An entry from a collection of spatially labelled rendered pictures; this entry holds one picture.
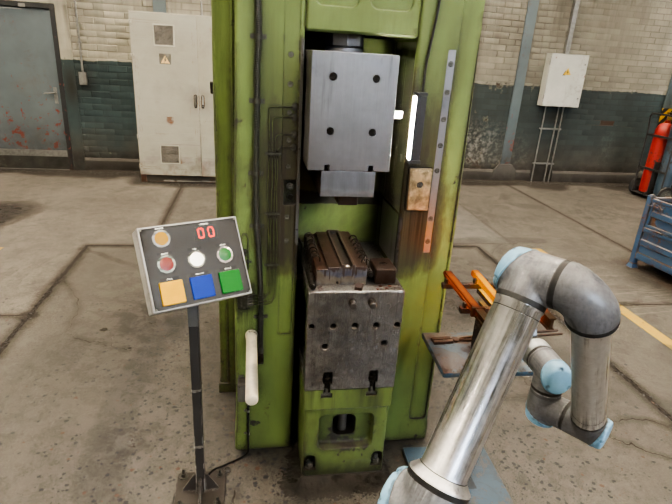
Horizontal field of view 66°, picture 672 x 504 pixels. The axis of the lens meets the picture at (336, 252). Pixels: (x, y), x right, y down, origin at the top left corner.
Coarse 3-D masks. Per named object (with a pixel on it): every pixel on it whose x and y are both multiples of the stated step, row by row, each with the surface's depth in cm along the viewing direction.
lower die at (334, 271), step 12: (324, 240) 226; (348, 240) 227; (324, 252) 213; (336, 252) 211; (348, 252) 211; (312, 264) 210; (324, 264) 203; (336, 264) 201; (360, 264) 202; (324, 276) 199; (336, 276) 200; (348, 276) 201; (360, 276) 202
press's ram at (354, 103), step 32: (320, 64) 171; (352, 64) 172; (384, 64) 174; (320, 96) 175; (352, 96) 176; (384, 96) 178; (320, 128) 178; (352, 128) 180; (384, 128) 182; (320, 160) 183; (352, 160) 184; (384, 160) 186
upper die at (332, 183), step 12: (324, 168) 188; (324, 180) 185; (336, 180) 186; (348, 180) 187; (360, 180) 188; (372, 180) 188; (324, 192) 187; (336, 192) 188; (348, 192) 188; (360, 192) 189; (372, 192) 190
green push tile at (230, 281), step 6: (234, 270) 178; (222, 276) 175; (228, 276) 176; (234, 276) 177; (240, 276) 179; (222, 282) 175; (228, 282) 176; (234, 282) 177; (240, 282) 178; (222, 288) 175; (228, 288) 176; (234, 288) 177; (240, 288) 178
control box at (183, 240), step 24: (144, 240) 165; (168, 240) 169; (192, 240) 173; (216, 240) 177; (240, 240) 182; (144, 264) 164; (192, 264) 171; (216, 264) 176; (240, 264) 180; (144, 288) 168; (216, 288) 174
